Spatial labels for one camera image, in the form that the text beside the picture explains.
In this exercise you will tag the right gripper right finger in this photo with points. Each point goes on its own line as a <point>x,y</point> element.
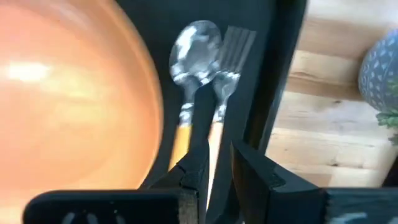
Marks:
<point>289,205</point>

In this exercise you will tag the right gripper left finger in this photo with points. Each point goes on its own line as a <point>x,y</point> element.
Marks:
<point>109,207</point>

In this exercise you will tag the orange plate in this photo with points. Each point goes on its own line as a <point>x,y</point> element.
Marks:
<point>77,102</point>

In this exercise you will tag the black plastic tray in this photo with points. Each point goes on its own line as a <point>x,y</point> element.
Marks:
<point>267,62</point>

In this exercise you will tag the green potted plant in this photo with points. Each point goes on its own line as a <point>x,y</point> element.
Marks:
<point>381,71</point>

